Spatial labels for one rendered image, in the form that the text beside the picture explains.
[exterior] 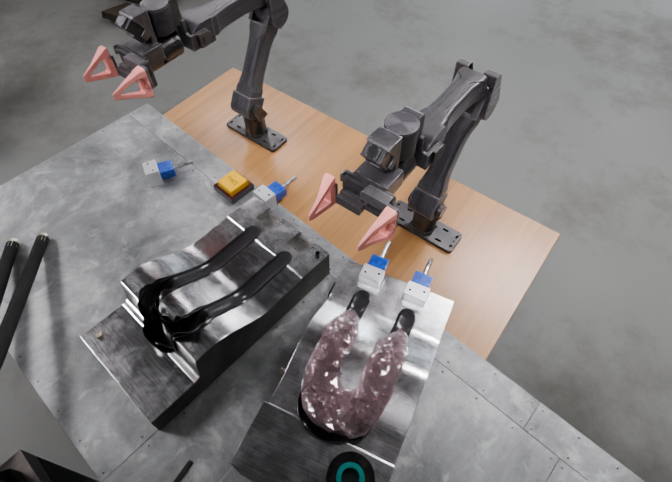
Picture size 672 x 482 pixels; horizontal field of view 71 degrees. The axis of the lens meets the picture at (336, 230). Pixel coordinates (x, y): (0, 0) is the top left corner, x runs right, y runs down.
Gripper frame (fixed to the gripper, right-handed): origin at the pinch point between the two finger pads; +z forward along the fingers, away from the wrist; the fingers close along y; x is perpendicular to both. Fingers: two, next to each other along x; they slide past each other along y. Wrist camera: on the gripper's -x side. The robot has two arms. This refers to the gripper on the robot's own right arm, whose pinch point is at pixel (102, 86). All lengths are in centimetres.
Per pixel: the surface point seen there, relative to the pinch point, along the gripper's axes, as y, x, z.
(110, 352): 27, 34, 34
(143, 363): 34, 34, 32
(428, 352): 79, 33, -6
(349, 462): 79, 25, 22
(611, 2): 42, 125, -355
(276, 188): 22.8, 36.2, -21.8
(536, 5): 0, 124, -318
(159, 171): -7.3, 36.0, -6.8
